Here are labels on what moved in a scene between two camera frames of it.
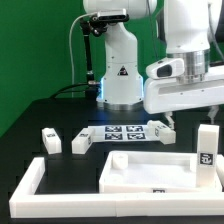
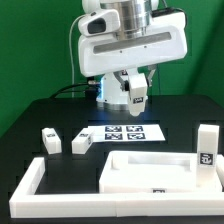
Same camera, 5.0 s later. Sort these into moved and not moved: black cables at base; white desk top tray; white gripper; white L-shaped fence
Moved: white gripper
Not moved: black cables at base; white desk top tray; white L-shaped fence
